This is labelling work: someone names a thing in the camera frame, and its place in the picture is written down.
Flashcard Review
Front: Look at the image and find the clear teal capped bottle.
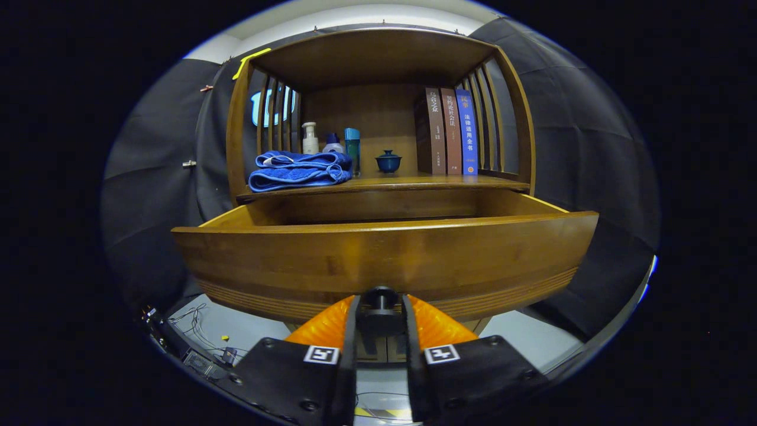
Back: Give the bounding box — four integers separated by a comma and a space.
344, 128, 361, 177

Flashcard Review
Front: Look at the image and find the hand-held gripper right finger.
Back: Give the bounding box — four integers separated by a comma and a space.
402, 294, 551, 424

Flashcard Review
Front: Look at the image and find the wooden cabinet with slatted sides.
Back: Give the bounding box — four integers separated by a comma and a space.
227, 27, 536, 363

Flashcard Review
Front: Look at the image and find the black backdrop cloth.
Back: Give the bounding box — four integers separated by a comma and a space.
101, 18, 660, 341

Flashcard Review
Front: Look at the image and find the black drawer knob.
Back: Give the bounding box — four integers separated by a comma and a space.
358, 286, 409, 338

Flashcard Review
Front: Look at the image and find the wooden drawer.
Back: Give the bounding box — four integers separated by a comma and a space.
172, 189, 599, 323

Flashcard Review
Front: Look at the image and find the thin cable on floor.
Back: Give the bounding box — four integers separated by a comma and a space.
357, 390, 410, 418

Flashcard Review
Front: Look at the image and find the folded blue towel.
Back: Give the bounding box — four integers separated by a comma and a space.
248, 151, 354, 193

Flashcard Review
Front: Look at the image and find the wooden countertop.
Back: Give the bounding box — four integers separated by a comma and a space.
237, 172, 530, 202

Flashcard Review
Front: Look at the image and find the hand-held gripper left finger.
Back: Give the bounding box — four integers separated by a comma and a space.
216, 294, 360, 426

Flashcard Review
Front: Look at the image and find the bundle of thin white cables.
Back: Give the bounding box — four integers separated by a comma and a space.
169, 304, 237, 356

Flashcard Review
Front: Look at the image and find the dark brown book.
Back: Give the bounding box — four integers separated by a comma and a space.
414, 88, 447, 176

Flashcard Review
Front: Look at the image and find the reddish brown book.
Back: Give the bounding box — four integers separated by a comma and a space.
441, 89, 463, 175

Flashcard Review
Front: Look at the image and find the blue lidded teacup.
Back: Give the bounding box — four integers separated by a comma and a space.
375, 150, 403, 174

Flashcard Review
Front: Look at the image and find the blue book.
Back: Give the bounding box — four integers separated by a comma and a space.
455, 89, 478, 176

